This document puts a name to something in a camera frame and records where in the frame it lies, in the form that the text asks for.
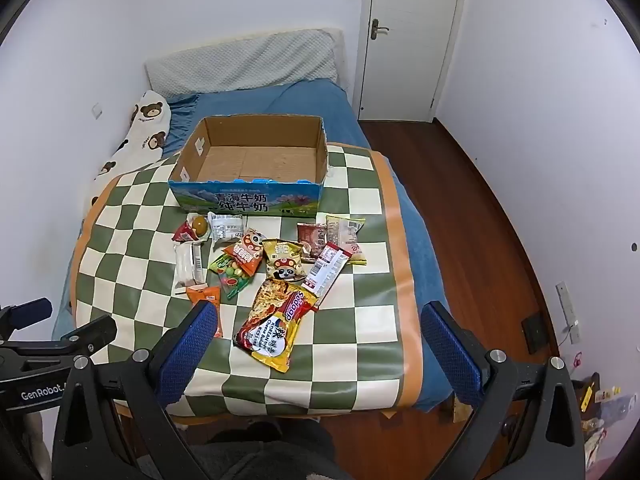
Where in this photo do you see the white door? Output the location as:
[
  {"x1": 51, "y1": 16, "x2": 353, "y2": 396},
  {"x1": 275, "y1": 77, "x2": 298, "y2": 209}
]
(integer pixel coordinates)
[{"x1": 357, "y1": 0, "x2": 466, "y2": 123}]

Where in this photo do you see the red braised egg packet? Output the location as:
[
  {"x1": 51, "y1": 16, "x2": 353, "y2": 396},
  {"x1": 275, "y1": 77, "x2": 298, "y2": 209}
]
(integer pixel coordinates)
[{"x1": 172, "y1": 214, "x2": 210, "y2": 242}]

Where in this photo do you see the green candy bag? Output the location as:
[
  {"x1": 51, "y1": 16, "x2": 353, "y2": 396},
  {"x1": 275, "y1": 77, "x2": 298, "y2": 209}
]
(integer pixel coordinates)
[{"x1": 208, "y1": 252, "x2": 251, "y2": 301}]

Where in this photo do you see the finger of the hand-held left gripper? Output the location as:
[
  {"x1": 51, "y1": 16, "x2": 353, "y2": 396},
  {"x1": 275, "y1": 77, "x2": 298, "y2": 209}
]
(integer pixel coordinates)
[
  {"x1": 51, "y1": 315, "x2": 118, "y2": 357},
  {"x1": 0, "y1": 298, "x2": 53, "y2": 336}
]

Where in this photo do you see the white quilted headboard cushion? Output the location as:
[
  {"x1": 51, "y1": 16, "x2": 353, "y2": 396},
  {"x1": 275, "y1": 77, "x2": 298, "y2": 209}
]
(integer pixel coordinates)
[{"x1": 145, "y1": 27, "x2": 346, "y2": 98}]

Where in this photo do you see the cardboard box blue print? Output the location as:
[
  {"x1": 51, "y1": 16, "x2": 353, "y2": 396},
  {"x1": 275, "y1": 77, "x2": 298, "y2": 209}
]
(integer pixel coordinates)
[{"x1": 167, "y1": 115, "x2": 332, "y2": 218}]

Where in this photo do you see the yellow panda snack packet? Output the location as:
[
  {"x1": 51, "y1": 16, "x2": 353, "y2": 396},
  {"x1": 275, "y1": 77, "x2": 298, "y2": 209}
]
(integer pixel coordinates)
[{"x1": 262, "y1": 239, "x2": 307, "y2": 281}]

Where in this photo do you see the pile of snack packets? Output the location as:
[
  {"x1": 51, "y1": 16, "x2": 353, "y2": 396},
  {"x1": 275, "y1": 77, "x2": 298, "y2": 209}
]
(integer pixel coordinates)
[{"x1": 233, "y1": 278, "x2": 319, "y2": 373}]

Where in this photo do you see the clear white long packet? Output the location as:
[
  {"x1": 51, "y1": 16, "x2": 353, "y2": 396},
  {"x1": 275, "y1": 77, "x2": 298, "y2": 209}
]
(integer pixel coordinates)
[{"x1": 173, "y1": 240, "x2": 206, "y2": 286}]

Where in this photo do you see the clutter of small packets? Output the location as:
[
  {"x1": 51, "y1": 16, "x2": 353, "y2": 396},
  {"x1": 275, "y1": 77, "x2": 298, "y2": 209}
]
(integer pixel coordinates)
[{"x1": 570, "y1": 352, "x2": 632, "y2": 471}]

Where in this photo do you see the dark red snack packet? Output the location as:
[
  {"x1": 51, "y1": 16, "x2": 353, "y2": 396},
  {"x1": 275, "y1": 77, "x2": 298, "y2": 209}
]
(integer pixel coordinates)
[{"x1": 296, "y1": 222, "x2": 328, "y2": 263}]

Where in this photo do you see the white wall power strip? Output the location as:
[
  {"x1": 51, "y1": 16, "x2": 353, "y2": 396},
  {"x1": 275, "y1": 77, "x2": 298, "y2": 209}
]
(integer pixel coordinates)
[{"x1": 556, "y1": 281, "x2": 582, "y2": 345}]

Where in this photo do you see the red white long packet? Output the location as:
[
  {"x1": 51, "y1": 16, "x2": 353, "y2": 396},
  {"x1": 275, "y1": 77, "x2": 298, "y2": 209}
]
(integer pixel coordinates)
[{"x1": 303, "y1": 242, "x2": 352, "y2": 297}]

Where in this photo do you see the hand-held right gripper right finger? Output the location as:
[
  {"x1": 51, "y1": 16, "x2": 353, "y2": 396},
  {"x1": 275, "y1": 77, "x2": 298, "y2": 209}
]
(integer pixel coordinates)
[{"x1": 421, "y1": 301, "x2": 586, "y2": 480}]

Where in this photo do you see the green white checkered mat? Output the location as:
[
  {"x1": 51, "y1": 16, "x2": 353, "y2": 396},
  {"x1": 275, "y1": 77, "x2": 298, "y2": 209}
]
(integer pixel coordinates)
[{"x1": 67, "y1": 142, "x2": 426, "y2": 418}]

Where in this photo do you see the beige pink snack packet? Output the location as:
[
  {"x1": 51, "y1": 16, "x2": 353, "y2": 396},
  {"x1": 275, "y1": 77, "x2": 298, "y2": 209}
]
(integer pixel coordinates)
[{"x1": 326, "y1": 215, "x2": 367, "y2": 266}]

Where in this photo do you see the blue bed sheet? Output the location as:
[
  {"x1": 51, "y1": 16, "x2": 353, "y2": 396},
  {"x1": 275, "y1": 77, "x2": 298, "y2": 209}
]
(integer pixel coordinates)
[{"x1": 52, "y1": 77, "x2": 456, "y2": 413}]

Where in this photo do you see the person's dark grey clothing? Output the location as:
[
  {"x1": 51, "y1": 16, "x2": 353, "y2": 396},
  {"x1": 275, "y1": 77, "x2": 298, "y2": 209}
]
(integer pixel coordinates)
[{"x1": 185, "y1": 420, "x2": 341, "y2": 480}]

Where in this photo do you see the orange panda snack packet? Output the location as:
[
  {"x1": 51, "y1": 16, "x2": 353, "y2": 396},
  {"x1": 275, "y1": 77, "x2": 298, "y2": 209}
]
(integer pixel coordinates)
[{"x1": 222, "y1": 228, "x2": 266, "y2": 276}]

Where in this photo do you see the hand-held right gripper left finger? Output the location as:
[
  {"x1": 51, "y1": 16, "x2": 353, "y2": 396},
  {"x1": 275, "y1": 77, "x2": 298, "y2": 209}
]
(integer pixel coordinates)
[{"x1": 52, "y1": 300, "x2": 221, "y2": 480}]

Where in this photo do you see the white bear print blanket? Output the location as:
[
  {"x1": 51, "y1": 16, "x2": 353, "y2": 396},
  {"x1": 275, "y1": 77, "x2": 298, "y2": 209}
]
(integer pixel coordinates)
[{"x1": 80, "y1": 90, "x2": 173, "y2": 221}]

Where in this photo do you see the black floor box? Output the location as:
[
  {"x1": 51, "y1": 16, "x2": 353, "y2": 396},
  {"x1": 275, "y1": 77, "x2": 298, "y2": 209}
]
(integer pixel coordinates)
[{"x1": 521, "y1": 312, "x2": 558, "y2": 353}]

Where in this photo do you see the white grey snack packet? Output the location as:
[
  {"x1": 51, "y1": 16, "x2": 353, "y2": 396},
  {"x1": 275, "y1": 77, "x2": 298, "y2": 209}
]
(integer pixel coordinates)
[{"x1": 207, "y1": 212, "x2": 246, "y2": 251}]

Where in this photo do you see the small orange snack packet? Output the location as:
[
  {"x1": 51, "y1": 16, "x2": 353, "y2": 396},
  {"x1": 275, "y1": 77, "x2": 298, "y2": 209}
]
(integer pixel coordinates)
[{"x1": 186, "y1": 285, "x2": 223, "y2": 338}]

